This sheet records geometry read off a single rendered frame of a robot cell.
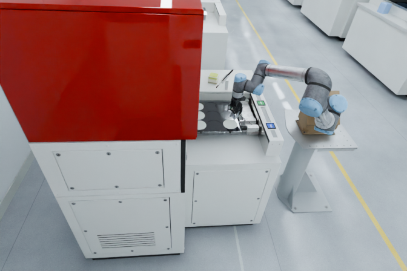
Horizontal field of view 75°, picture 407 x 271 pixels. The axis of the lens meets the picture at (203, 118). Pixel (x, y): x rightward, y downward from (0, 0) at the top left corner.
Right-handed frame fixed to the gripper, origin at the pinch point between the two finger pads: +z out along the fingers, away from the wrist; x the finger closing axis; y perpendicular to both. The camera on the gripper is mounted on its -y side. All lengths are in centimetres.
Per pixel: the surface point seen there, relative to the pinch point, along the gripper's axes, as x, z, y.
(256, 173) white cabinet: 29.7, 19.2, 21.6
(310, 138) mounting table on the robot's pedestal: 51, 10, -22
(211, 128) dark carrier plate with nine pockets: -8.3, 1.7, 18.3
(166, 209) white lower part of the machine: -5, 26, 73
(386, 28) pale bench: 83, 15, -352
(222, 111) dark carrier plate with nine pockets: -11.4, 1.6, -2.8
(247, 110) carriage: 2.2, 3.6, -17.9
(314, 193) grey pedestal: 73, 90, -49
